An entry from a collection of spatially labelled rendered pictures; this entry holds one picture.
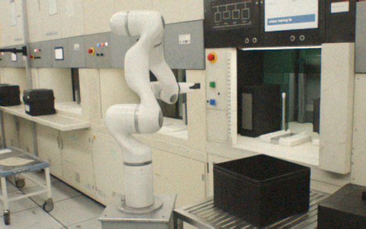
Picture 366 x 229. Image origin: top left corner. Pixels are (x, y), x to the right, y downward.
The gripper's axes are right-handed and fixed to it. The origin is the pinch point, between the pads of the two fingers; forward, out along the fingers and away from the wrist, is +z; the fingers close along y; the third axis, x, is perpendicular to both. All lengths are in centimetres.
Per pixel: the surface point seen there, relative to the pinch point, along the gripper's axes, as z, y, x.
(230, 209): -37, 59, -42
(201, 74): 11.8, -9.2, 5.2
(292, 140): 33, 39, -30
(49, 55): 11, -240, 21
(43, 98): -1, -232, -23
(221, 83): 12.3, 6.5, 0.7
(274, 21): 12, 43, 31
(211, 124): 12.4, -1.7, -22.9
